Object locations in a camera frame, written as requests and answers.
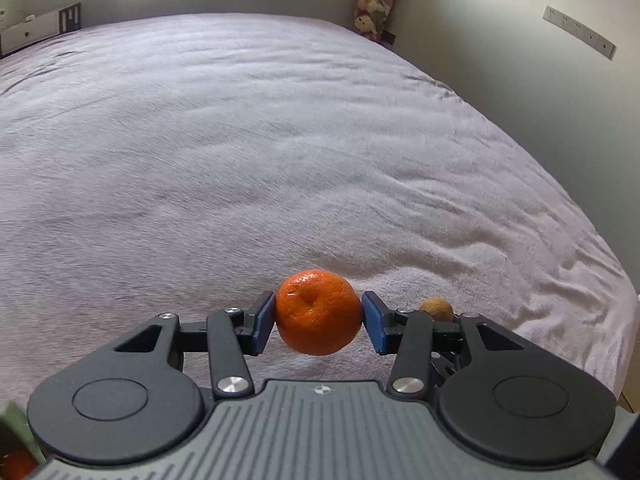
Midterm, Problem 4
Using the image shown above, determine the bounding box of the black and white box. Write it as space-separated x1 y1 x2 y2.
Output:
59 2 82 34

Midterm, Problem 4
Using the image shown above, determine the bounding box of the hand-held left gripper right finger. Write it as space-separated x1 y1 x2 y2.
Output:
361 291 533 401

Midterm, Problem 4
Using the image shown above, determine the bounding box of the orange mandarin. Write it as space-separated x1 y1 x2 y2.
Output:
0 447 39 480
274 269 364 357

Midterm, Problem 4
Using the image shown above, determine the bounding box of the green object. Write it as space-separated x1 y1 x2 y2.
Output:
0 402 46 461

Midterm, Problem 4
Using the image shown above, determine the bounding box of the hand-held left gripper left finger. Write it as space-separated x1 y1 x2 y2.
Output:
114 291 277 401

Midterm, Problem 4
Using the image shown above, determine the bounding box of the white wall socket strip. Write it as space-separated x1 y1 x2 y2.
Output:
542 5 617 61

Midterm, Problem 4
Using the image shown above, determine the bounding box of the white cabinet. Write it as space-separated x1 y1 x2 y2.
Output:
0 10 63 57

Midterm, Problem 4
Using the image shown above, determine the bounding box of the small brown round fruit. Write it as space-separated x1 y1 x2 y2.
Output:
418 297 455 323

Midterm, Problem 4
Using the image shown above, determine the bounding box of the pink fleece blanket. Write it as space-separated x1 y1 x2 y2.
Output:
0 12 640 406

